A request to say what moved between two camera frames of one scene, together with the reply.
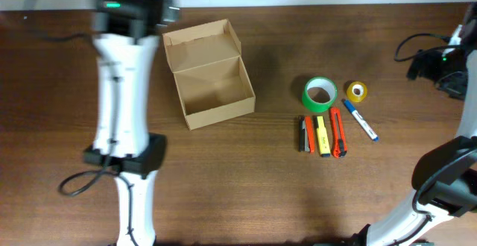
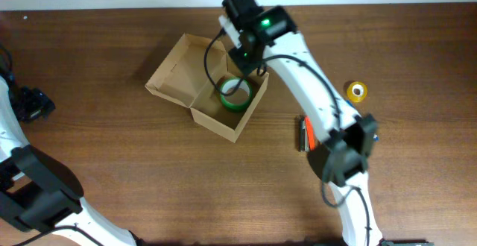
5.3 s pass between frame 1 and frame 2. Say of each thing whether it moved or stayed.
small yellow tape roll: stayed
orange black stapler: stayed
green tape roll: moved
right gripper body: moved
